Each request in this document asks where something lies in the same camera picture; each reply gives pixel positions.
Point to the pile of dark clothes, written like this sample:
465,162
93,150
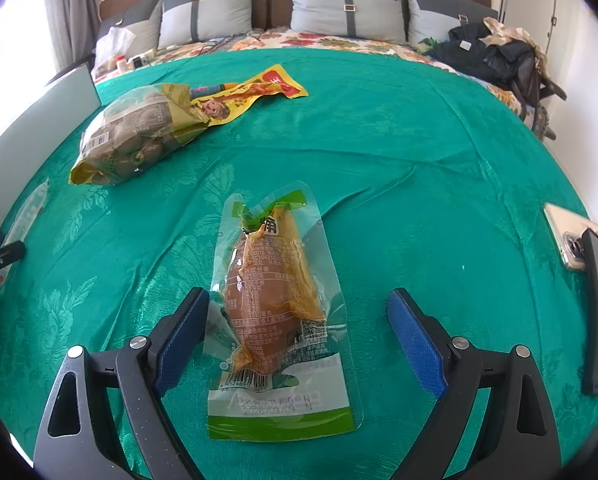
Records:
474,57

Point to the clear corn cob packet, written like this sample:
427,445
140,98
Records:
26,220

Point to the beige cloth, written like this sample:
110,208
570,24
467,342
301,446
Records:
509,32

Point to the orange yellow snack packet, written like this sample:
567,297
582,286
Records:
249,92

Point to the grey curtain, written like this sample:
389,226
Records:
69,10

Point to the small red-capped bottle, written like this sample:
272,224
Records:
122,64

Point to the grey two-tone pillow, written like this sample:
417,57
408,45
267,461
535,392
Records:
214,15
139,27
439,15
324,10

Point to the green patterned blanket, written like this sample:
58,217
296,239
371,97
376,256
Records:
404,185

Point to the white cardboard box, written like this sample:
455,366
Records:
29,125

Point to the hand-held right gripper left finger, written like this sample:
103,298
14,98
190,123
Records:
184,340

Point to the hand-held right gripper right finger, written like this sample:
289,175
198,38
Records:
414,345

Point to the clear plastic bag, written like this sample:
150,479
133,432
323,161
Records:
114,42

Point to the clear green sweet potato packet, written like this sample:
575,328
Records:
274,300

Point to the white power strip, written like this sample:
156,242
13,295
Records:
144,57

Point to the gold bag of brown eggs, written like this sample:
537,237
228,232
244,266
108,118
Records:
129,130

